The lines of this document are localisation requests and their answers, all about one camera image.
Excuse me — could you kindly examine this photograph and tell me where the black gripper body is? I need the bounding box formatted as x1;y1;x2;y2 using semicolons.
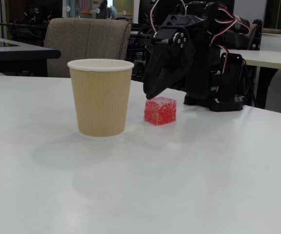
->
152;13;209;49

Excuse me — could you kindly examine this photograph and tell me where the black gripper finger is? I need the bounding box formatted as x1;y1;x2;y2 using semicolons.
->
154;27;196;98
142;45;167;99

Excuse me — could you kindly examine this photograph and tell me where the red sugar-coated cube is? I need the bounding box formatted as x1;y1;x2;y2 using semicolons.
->
144;96;177;126

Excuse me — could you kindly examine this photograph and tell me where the tan ribbed paper cup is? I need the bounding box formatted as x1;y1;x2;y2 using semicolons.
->
67;58;135;141

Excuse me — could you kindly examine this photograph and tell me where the beige background chair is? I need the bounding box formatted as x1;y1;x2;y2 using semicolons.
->
248;23;260;51

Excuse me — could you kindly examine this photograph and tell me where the white background table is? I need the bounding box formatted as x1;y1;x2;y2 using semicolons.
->
219;48;281;109

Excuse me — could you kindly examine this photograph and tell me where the small american flag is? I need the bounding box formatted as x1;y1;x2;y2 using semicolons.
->
78;0;91;12

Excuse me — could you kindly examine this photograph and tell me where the dark-edged side table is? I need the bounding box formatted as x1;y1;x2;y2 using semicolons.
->
0;34;62;74

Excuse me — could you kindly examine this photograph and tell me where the striped servo cable at gripper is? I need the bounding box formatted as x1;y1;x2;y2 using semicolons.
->
150;0;187;32

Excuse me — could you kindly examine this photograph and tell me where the striped servo cable along arm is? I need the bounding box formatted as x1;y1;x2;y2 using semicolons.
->
207;6;251;47

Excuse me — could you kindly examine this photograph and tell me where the striped servo cable at base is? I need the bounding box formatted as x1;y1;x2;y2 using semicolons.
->
214;44;230;95

